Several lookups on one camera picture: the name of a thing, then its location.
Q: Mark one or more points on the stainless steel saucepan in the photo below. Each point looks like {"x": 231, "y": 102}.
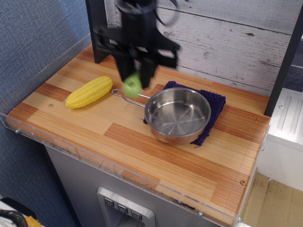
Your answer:
{"x": 175, "y": 115}

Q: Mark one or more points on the dark shelf post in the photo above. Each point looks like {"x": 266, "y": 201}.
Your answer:
{"x": 286, "y": 64}
{"x": 96, "y": 12}

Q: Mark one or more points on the dark right shelf post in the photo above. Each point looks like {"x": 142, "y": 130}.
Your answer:
{"x": 286, "y": 64}

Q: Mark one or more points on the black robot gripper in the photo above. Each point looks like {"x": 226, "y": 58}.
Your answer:
{"x": 139, "y": 39}

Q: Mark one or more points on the yellow plastic corn cob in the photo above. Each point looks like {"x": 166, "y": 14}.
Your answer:
{"x": 89, "y": 93}

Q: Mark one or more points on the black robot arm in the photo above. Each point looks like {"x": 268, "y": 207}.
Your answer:
{"x": 127, "y": 5}

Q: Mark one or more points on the dark left shelf post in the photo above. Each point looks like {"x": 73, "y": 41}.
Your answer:
{"x": 96, "y": 12}

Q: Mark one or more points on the purple cloth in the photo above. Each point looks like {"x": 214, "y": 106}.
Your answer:
{"x": 216, "y": 102}

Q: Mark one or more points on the silver ice dispenser panel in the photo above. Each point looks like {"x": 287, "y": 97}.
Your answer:
{"x": 119, "y": 211}

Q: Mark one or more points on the white grooved side counter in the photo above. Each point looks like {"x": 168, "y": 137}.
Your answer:
{"x": 281, "y": 154}

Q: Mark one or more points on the yellow object bottom left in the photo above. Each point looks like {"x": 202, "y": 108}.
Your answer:
{"x": 31, "y": 222}

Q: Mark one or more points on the grey toy fridge cabinet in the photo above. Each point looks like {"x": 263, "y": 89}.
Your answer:
{"x": 81, "y": 183}

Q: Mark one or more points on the green handled grey spatula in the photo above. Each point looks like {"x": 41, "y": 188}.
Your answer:
{"x": 132, "y": 86}

